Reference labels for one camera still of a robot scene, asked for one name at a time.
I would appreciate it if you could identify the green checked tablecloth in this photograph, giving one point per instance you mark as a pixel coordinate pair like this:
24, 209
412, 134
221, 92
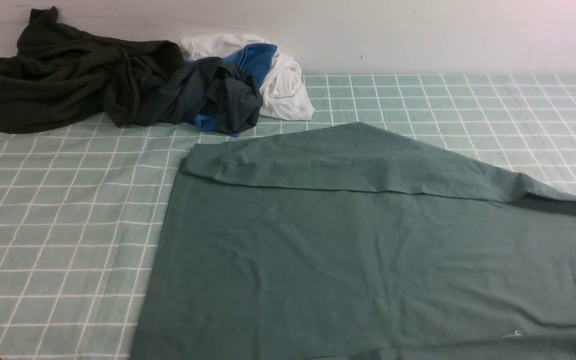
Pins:
81, 207

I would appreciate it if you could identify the white crumpled garment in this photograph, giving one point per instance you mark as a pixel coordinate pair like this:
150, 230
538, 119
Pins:
283, 90

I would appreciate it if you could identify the dark grey crumpled garment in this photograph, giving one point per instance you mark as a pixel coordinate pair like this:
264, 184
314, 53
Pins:
179, 98

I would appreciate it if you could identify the blue crumpled garment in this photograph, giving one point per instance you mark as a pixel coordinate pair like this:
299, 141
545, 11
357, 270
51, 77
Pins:
255, 60

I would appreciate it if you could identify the dark olive crumpled garment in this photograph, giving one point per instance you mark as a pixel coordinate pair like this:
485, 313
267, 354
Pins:
61, 75

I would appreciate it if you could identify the green long-sleeved shirt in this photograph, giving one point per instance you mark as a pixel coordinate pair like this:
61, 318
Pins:
356, 243

